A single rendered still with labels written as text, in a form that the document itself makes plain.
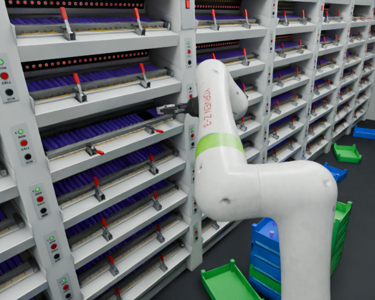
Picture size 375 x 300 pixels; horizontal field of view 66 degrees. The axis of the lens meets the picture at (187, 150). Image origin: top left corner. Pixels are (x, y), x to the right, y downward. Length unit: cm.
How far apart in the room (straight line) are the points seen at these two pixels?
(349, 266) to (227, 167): 149
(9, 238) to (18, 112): 40
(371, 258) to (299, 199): 153
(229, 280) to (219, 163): 122
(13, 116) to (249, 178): 66
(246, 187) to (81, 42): 67
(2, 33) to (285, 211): 79
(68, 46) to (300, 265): 83
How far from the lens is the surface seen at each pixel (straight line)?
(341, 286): 185
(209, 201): 56
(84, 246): 123
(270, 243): 145
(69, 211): 111
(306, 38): 246
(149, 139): 118
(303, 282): 66
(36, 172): 98
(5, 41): 91
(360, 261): 204
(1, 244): 107
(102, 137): 110
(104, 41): 102
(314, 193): 59
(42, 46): 94
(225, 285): 171
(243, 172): 57
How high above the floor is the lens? 129
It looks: 23 degrees down
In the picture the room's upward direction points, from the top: 3 degrees counter-clockwise
